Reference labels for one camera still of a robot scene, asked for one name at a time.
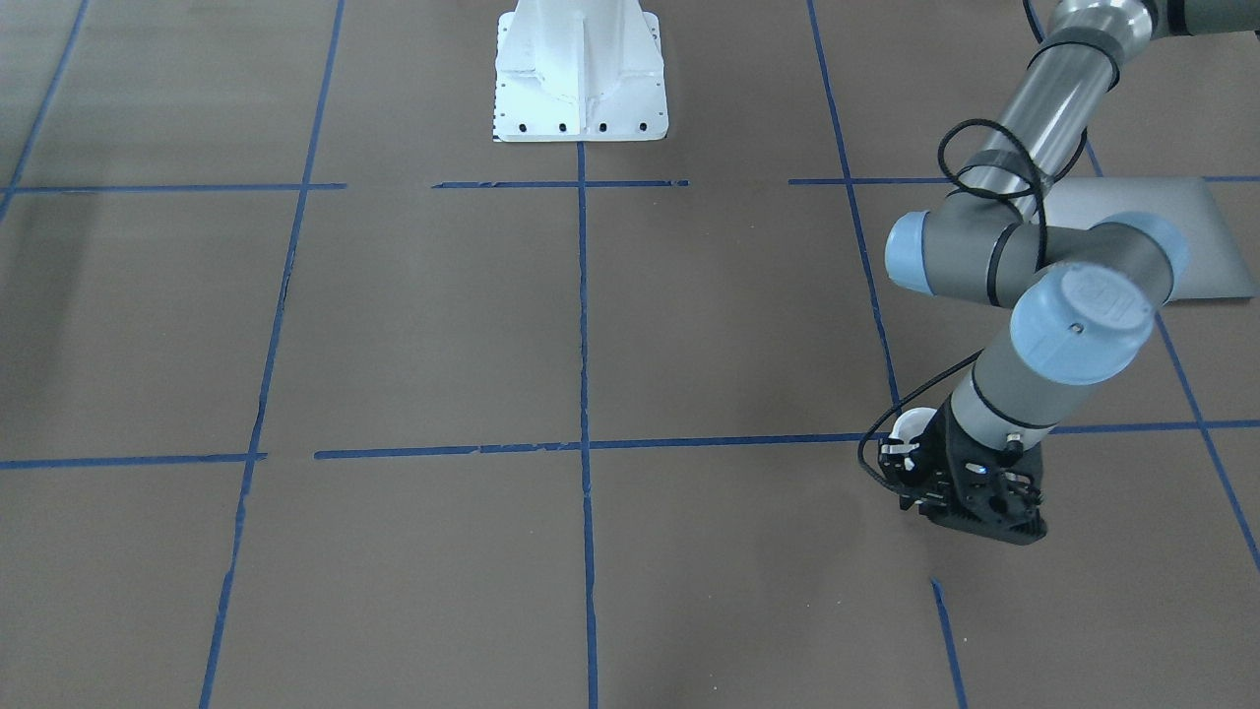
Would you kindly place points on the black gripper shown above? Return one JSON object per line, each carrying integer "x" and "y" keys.
{"x": 939, "y": 455}

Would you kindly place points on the white cup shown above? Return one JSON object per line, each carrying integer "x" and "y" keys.
{"x": 912, "y": 426}

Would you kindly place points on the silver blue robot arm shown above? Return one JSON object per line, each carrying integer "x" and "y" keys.
{"x": 1082, "y": 300}

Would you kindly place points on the grey closed laptop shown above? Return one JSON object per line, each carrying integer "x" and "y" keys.
{"x": 1214, "y": 266}

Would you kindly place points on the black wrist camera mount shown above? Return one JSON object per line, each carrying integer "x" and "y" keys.
{"x": 982, "y": 491}

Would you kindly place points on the white pedestal column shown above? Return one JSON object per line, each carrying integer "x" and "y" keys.
{"x": 579, "y": 71}

